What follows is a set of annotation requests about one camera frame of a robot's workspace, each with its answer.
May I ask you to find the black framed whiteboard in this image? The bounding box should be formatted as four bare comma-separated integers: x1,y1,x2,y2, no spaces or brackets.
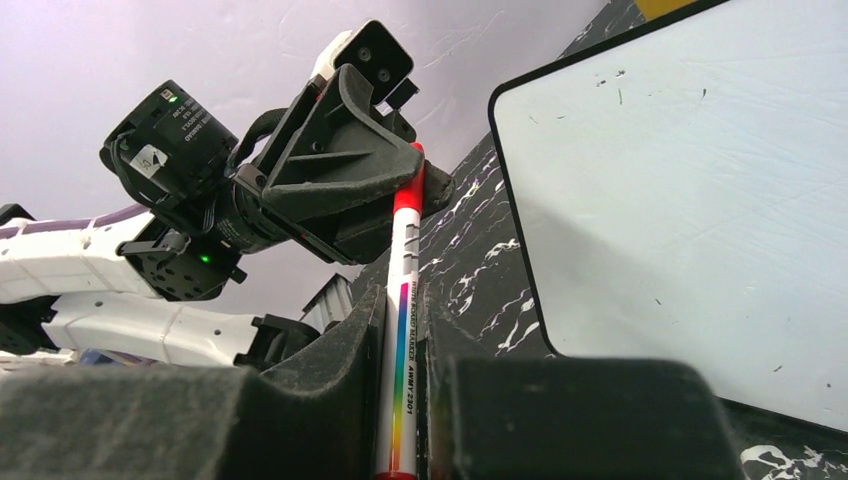
488,0,847,431

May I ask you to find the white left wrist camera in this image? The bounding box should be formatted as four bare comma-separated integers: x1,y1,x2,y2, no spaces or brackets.
311,19,419,109

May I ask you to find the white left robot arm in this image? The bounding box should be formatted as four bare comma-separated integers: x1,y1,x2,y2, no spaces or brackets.
1,64,452,368

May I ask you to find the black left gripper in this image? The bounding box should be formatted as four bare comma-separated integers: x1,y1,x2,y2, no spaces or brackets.
231,62,457,266

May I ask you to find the white whiteboard marker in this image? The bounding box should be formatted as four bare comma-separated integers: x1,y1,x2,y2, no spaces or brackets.
373,209,420,479

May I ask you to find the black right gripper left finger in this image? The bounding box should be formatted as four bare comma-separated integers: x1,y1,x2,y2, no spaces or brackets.
1,286,387,479

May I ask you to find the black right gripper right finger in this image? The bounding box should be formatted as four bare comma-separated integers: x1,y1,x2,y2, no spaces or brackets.
419,286,744,479

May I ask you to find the red marker cap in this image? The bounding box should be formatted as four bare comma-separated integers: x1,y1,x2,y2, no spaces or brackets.
392,165,425,216

